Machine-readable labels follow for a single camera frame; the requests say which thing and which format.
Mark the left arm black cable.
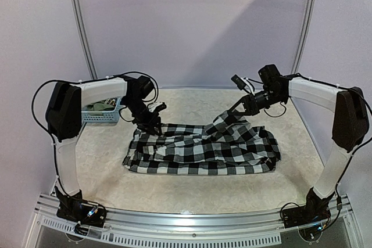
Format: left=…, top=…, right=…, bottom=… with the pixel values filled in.
left=31, top=70, right=159, bottom=135

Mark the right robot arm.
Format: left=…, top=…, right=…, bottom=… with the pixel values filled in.
left=230, top=64, right=370, bottom=222

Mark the black white checked shirt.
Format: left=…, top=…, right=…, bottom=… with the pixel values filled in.
left=122, top=112, right=281, bottom=176

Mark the light blue plastic basket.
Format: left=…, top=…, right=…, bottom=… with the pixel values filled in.
left=81, top=97, right=121, bottom=124

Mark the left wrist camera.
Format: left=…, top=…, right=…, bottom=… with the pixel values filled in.
left=148, top=102, right=167, bottom=113

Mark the green garment in basket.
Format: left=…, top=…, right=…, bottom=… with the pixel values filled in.
left=83, top=98, right=117, bottom=112

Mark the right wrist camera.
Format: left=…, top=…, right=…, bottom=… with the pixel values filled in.
left=231, top=74, right=255, bottom=95

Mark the left aluminium wall post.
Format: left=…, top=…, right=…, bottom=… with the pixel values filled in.
left=71, top=0, right=98, bottom=80

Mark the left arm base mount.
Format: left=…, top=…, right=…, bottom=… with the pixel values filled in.
left=55, top=186, right=107, bottom=235

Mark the front aluminium rail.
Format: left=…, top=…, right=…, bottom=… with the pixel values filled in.
left=26, top=195, right=363, bottom=247

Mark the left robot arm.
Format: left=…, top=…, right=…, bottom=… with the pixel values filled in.
left=45, top=74, right=166, bottom=221

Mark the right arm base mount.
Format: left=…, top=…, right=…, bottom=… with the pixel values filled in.
left=280, top=196, right=342, bottom=232

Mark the aluminium wall post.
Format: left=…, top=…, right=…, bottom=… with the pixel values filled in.
left=291, top=0, right=315, bottom=74
left=71, top=0, right=98, bottom=80

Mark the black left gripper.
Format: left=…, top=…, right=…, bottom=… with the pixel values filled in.
left=123, top=97, right=163, bottom=136

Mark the right aluminium wall post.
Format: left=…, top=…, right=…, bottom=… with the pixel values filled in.
left=291, top=0, right=315, bottom=74

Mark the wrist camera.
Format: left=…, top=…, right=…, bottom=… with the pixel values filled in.
left=231, top=74, right=255, bottom=95
left=148, top=102, right=167, bottom=113

